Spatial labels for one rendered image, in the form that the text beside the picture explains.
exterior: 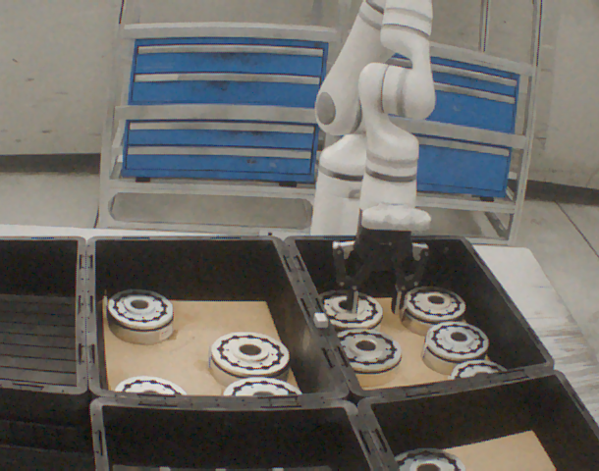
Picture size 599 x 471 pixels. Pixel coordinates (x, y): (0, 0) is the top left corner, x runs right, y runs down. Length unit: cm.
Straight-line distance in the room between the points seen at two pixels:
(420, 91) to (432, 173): 209
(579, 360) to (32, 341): 102
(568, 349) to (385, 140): 66
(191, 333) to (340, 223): 34
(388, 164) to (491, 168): 213
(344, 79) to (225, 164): 175
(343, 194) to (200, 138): 165
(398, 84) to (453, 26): 285
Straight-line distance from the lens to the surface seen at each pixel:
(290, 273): 112
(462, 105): 305
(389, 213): 105
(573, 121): 429
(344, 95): 127
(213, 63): 286
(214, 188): 300
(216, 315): 120
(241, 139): 295
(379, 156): 106
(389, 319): 124
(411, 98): 103
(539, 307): 165
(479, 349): 114
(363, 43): 122
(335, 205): 135
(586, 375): 146
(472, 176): 316
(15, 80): 388
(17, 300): 122
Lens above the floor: 146
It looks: 26 degrees down
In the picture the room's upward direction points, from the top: 7 degrees clockwise
